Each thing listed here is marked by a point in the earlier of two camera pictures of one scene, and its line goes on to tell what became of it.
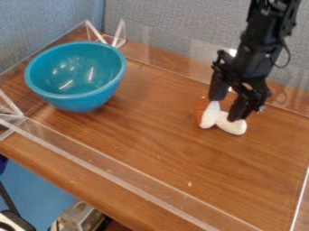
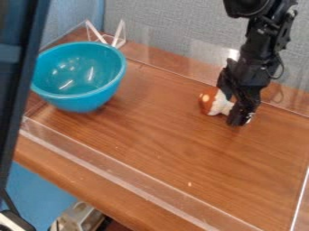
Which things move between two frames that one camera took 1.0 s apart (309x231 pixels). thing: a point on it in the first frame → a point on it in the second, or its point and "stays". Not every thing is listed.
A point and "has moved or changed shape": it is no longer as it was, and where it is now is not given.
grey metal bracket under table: x=81 y=217 stays
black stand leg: x=12 y=213 stays
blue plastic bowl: x=76 y=75 stays
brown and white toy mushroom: x=210 y=116 has moved or changed shape
